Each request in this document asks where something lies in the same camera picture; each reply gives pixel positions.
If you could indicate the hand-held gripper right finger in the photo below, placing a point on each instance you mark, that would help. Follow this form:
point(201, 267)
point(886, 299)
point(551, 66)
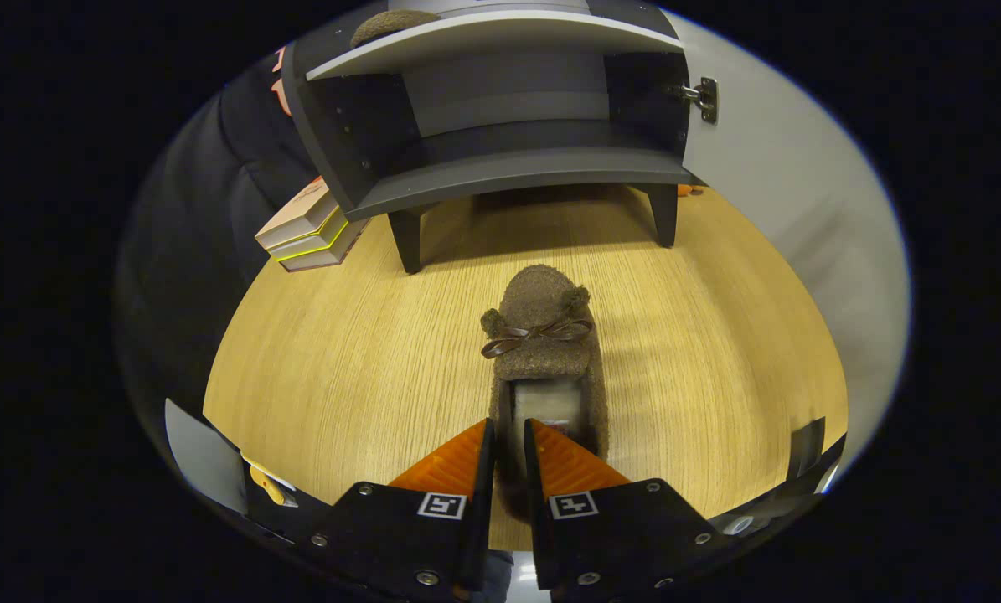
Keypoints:
point(538, 536)

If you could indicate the small yellow object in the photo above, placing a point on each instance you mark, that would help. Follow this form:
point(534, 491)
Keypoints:
point(265, 486)

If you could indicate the brown fuzzy slipper shoe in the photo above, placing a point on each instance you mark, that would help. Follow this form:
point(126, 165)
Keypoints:
point(542, 352)
point(391, 25)

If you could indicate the dark grey shoe cabinet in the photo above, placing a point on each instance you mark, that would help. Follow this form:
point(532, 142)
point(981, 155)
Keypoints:
point(508, 172)

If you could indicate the brown book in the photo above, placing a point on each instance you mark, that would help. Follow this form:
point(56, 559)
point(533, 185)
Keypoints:
point(324, 258)

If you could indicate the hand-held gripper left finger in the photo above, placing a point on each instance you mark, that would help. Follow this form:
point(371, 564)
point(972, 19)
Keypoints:
point(479, 519)

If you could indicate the black backdrop cloth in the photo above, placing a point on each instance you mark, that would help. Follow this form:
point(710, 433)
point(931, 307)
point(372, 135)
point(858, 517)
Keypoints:
point(190, 251)

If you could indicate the yellow-edged book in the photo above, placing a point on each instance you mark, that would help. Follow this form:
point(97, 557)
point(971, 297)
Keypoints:
point(303, 243)

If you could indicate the penguin plush toy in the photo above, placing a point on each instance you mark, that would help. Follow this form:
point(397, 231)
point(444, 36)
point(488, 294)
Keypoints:
point(689, 190)

